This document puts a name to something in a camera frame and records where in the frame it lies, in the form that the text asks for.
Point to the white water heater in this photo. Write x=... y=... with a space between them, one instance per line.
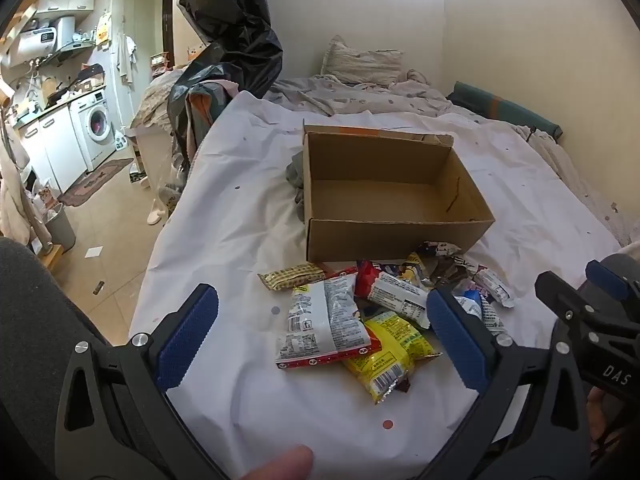
x=42 y=37

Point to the brown cardboard box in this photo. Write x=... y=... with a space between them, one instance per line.
x=390 y=240

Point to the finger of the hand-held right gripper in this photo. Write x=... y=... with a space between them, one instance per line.
x=607 y=282
x=560 y=295

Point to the small white red packet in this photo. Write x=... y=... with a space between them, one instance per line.
x=495 y=285

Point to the white paper sheet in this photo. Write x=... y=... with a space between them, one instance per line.
x=93 y=252

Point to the dark brown snack packet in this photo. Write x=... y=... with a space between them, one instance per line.
x=452 y=270

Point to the striped pillow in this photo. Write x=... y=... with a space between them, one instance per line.
x=362 y=60

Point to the blue white snack packet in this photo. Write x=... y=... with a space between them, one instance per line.
x=470 y=302

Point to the person's right hand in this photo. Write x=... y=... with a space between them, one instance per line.
x=602 y=420

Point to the person's left hand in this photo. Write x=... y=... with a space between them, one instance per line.
x=285 y=465

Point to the black white snack wrapper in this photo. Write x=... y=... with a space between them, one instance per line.
x=440 y=250

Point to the grey trash bin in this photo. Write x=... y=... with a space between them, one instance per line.
x=61 y=227

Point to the green orange rolled mat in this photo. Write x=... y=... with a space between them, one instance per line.
x=500 y=105

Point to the patterned floor rug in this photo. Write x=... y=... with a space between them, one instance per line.
x=97 y=180

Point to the white red snack bar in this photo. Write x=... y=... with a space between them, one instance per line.
x=400 y=297

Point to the white slipper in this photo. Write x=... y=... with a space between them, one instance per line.
x=156 y=216

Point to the grey cloth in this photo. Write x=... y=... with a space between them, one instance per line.
x=296 y=175

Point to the white bed sheet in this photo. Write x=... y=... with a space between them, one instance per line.
x=240 y=210

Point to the white kitchen cabinet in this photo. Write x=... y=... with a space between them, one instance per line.
x=52 y=145

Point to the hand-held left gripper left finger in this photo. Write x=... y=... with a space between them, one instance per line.
x=187 y=340

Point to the white hanging clothes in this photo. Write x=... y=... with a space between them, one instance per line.
x=17 y=185

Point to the grey pink duvet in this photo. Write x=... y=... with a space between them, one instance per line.
x=350 y=92

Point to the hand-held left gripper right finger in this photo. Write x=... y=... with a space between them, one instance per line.
x=457 y=345

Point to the gold wafer packet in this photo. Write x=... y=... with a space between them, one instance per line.
x=292 y=277

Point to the white grey snack bag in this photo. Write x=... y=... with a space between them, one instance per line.
x=320 y=325

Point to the white hanging towel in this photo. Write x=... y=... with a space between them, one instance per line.
x=126 y=57

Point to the white washing machine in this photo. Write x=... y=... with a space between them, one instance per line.
x=95 y=125

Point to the beige blanket pile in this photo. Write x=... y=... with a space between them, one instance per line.
x=157 y=97

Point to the multicoloured clothes pile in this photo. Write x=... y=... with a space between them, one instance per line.
x=205 y=110

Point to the black plastic bag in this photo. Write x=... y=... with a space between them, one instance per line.
x=230 y=25

